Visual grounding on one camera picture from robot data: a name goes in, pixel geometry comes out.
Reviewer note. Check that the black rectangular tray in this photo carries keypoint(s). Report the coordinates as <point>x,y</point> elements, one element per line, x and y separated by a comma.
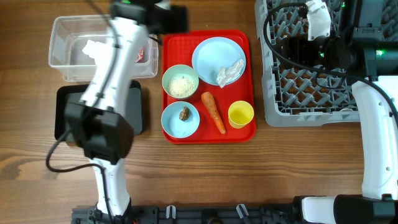
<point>134,112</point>

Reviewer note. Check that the clear plastic waste bin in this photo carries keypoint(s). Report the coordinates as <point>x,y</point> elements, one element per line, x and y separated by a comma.
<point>70,35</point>

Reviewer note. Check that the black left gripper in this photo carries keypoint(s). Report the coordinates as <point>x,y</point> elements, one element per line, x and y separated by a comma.
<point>182,23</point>

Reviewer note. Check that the red snack wrapper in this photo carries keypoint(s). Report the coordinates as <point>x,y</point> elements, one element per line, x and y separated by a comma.
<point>140,56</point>

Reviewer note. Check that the grey dishwasher rack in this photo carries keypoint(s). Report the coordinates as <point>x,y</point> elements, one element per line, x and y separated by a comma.
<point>295,97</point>

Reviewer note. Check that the large light blue plate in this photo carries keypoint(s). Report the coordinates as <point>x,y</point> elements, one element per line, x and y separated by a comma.
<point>212,54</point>

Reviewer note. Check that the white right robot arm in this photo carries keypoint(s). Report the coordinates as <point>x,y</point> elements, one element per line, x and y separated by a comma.
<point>362,54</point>

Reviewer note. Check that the orange carrot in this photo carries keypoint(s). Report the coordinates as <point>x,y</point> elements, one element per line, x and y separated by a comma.
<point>209,102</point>

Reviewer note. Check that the green bowl with rice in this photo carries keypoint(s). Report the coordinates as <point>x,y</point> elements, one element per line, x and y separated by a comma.
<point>180,81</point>

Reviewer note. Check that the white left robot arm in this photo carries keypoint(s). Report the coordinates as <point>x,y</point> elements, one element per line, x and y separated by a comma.
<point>97,120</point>

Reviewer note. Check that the white tissue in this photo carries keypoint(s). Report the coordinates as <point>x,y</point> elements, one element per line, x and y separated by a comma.
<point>94,50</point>

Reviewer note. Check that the clear plastic wrap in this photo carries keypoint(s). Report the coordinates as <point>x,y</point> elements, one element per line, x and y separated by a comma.
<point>230,74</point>

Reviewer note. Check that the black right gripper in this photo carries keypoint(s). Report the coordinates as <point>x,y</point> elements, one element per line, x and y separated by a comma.
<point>293,47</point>

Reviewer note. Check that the small light blue bowl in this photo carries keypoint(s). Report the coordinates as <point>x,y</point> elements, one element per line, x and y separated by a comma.
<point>174,126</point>

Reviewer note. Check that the yellow plastic cup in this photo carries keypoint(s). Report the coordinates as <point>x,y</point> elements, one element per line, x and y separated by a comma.
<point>240,113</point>

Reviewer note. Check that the brown food scrap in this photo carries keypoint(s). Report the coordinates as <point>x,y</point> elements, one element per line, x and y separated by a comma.
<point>184,114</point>

